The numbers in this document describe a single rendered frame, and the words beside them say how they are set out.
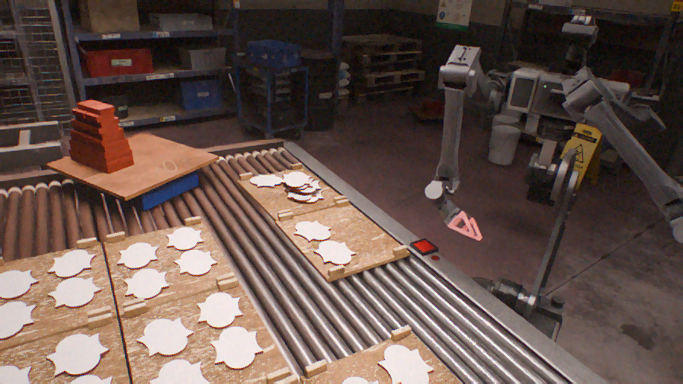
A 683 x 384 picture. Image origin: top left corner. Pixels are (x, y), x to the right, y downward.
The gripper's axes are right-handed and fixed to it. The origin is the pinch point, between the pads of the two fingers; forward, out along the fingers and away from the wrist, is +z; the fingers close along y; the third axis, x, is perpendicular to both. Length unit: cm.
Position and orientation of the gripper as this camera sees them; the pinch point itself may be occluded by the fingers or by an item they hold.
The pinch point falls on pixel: (475, 235)
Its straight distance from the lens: 153.6
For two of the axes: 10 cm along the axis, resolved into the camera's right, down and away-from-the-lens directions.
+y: -5.3, -2.2, -8.2
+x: 6.4, -7.4, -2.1
